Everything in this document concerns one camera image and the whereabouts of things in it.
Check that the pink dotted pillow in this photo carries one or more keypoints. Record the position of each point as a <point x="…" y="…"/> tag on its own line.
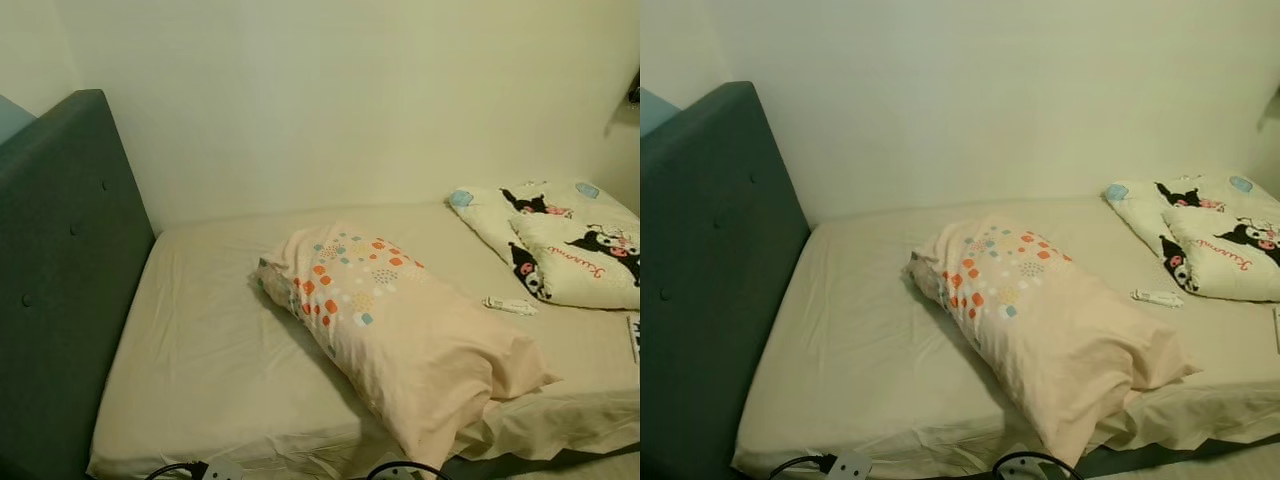
<point x="1060" y="335"/>
<point x="420" y="345"/>

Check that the cream cartoon print comforter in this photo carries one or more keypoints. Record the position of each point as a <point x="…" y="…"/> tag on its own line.
<point x="1220" y="270"/>
<point x="580" y="280"/>

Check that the dark green padded headboard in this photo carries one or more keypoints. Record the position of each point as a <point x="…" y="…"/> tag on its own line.
<point x="60" y="280"/>
<point x="710" y="280"/>

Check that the black lettered white magazine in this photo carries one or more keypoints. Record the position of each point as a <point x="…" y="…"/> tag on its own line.
<point x="634" y="340"/>
<point x="1277" y="330"/>

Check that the small white wrapper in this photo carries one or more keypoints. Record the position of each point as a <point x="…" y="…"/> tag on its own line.
<point x="508" y="305"/>
<point x="1157" y="298"/>

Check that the dark green bed base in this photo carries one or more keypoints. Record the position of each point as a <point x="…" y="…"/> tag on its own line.
<point x="560" y="462"/>
<point x="1200" y="455"/>

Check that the beige sheeted bed mattress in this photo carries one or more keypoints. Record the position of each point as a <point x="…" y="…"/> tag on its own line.
<point x="860" y="340"/>
<point x="200" y="350"/>

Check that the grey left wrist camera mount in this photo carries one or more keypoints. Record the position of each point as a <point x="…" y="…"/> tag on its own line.
<point x="222" y="471"/>
<point x="850" y="467"/>

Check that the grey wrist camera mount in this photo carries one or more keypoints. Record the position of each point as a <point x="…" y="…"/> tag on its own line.
<point x="850" y="467"/>
<point x="1022" y="470"/>
<point x="405" y="475"/>
<point x="222" y="471"/>

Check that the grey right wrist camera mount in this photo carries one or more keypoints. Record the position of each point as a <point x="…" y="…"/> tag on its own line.
<point x="1022" y="470"/>
<point x="405" y="475"/>

